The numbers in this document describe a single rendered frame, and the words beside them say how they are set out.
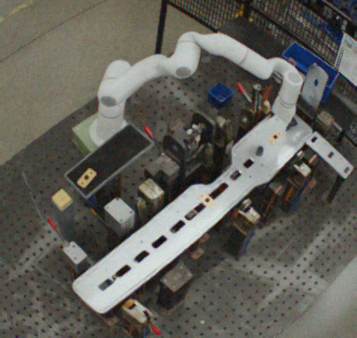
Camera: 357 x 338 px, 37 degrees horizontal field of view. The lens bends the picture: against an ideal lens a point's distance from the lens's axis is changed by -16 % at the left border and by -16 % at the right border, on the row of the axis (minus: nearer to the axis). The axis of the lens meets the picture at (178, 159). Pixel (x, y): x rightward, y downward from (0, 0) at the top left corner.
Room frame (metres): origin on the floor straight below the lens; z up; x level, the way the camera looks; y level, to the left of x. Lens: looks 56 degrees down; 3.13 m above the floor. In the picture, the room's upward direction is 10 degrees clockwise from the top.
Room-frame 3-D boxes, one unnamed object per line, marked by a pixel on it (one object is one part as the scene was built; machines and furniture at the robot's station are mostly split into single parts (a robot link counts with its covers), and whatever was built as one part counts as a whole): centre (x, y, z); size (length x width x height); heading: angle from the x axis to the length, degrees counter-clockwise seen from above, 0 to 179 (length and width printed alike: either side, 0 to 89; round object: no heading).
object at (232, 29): (2.11, -0.51, 1.02); 0.90 x 0.22 x 0.03; 54
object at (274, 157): (1.24, -0.13, 1.00); 1.38 x 0.22 x 0.02; 144
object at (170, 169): (1.35, 0.04, 0.89); 0.13 x 0.11 x 0.38; 54
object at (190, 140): (1.47, -0.03, 0.94); 0.18 x 0.13 x 0.49; 144
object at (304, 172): (1.47, -0.55, 0.87); 0.12 x 0.09 x 0.35; 54
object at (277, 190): (1.38, -0.44, 0.84); 0.11 x 0.08 x 0.29; 54
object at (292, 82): (1.64, -0.41, 1.37); 0.09 x 0.08 x 0.13; 178
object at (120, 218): (1.10, 0.19, 0.90); 0.13 x 0.10 x 0.41; 54
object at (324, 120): (1.79, -0.68, 0.88); 0.08 x 0.08 x 0.36; 54
